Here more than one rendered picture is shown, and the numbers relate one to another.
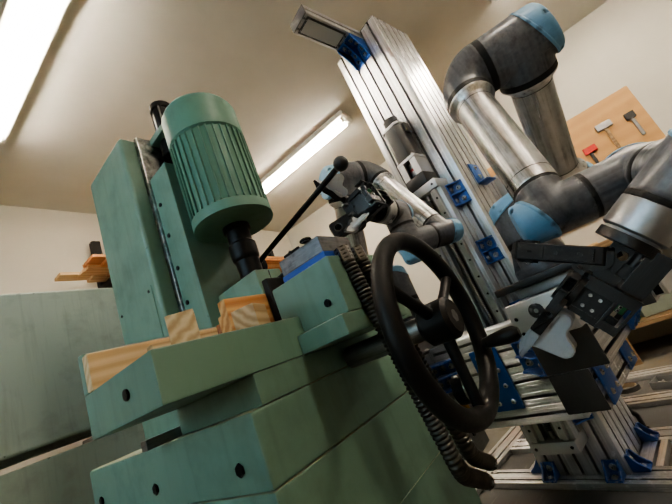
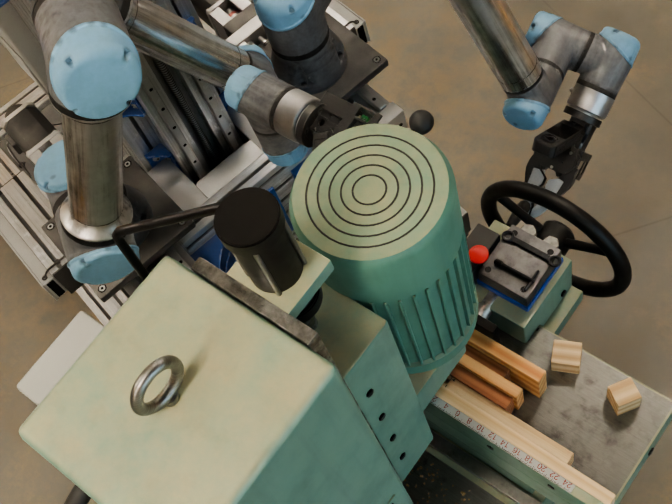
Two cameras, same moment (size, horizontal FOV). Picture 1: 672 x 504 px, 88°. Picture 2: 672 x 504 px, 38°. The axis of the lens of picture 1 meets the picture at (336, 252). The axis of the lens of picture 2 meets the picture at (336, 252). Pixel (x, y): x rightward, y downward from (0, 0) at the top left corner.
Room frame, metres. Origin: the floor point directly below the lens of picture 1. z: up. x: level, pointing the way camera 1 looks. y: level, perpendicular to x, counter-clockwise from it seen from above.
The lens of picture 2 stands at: (0.54, 0.70, 2.31)
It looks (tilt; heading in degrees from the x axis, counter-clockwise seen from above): 60 degrees down; 295
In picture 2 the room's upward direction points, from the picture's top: 24 degrees counter-clockwise
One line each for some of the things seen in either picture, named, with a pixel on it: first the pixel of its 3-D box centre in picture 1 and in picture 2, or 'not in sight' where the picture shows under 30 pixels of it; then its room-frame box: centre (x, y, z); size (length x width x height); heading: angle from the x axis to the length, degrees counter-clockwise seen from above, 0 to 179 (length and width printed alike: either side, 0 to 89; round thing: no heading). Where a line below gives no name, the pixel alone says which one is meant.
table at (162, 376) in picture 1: (309, 336); (482, 337); (0.64, 0.10, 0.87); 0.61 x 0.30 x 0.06; 146
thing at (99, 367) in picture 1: (258, 331); (432, 390); (0.71, 0.21, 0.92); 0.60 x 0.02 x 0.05; 146
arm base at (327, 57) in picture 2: (537, 253); (304, 48); (0.98, -0.51, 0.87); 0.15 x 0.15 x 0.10
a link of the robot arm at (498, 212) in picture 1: (518, 215); (291, 5); (0.98, -0.52, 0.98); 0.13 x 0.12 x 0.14; 68
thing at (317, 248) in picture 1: (321, 256); (505, 260); (0.60, 0.03, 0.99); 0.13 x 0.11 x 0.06; 146
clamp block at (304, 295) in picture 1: (333, 295); (510, 284); (0.59, 0.03, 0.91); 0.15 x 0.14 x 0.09; 146
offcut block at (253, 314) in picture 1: (251, 318); (566, 356); (0.51, 0.15, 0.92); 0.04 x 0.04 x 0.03; 81
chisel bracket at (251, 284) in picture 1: (254, 300); (417, 368); (0.72, 0.20, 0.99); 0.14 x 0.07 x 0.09; 56
